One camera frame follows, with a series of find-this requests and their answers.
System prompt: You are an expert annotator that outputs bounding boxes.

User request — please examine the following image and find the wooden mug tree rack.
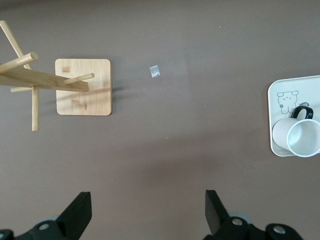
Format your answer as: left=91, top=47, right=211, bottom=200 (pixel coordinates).
left=0, top=20, right=114, bottom=133

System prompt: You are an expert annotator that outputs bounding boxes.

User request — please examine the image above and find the cream tray with rabbit print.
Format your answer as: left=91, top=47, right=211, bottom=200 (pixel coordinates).
left=267, top=74, right=320, bottom=158

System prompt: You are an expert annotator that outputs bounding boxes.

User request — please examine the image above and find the white mug with black handle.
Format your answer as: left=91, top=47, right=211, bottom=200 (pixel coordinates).
left=271, top=105, right=320, bottom=159

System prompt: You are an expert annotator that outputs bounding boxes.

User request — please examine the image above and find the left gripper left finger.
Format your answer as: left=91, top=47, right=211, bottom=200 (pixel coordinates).
left=14, top=191, right=93, bottom=240

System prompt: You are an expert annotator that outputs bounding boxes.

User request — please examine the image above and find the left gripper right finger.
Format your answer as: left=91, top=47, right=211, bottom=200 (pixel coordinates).
left=202, top=189, right=266, bottom=240

